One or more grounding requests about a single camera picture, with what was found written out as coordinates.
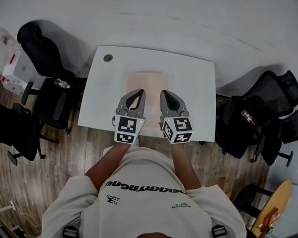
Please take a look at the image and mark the round wooden table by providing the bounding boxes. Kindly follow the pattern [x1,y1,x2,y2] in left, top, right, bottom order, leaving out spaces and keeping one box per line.
[232,179,293,237]

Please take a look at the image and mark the white table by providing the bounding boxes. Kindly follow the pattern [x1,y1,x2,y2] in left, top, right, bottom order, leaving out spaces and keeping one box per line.
[77,45,216,143]

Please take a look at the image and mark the orange box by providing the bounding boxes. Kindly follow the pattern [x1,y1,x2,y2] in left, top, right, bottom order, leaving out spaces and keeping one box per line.
[263,207,280,227]

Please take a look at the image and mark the person's white shirt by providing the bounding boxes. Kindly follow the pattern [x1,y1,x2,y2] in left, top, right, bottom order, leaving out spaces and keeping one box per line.
[41,145,248,238]

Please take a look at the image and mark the clear water bottle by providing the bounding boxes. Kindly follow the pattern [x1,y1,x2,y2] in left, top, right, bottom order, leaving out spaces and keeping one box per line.
[54,77,72,89]

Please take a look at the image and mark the person's left forearm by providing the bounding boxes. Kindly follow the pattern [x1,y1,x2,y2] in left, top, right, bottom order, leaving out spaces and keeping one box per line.
[85,142,130,192]

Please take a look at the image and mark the black mesh office chair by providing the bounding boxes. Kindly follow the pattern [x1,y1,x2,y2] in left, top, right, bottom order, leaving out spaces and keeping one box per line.
[215,69,298,160]
[249,107,298,168]

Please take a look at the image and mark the white power cable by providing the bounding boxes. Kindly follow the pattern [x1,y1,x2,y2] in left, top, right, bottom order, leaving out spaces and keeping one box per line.
[9,199,39,229]

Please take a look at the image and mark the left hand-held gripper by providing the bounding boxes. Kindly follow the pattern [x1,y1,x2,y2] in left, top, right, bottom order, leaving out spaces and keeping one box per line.
[111,88,147,145]

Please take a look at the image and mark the white cardboard box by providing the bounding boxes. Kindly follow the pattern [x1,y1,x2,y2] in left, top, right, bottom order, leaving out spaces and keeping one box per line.
[2,55,39,90]

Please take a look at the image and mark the red label bottle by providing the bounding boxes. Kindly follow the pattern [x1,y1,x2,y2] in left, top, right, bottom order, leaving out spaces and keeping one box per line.
[240,110,256,126]

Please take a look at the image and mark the person's right forearm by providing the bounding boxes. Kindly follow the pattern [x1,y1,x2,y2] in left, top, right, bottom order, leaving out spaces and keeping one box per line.
[170,142,202,190]

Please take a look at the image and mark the black strap buckle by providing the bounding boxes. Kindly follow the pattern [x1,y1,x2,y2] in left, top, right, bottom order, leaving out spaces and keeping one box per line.
[211,224,226,238]
[62,226,79,238]

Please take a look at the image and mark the cluttered workbench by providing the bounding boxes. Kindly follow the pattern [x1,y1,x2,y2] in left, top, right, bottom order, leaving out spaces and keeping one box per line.
[0,207,24,238]

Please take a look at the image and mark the pink folder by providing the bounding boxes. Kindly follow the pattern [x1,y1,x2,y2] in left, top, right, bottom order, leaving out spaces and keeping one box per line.
[126,70,170,129]

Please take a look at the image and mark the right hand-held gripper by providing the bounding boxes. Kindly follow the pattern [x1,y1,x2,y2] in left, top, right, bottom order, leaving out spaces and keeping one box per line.
[158,89,195,145]

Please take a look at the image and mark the clear plastic storage box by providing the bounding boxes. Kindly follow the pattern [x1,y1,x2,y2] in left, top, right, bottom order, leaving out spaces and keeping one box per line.
[0,26,23,70]

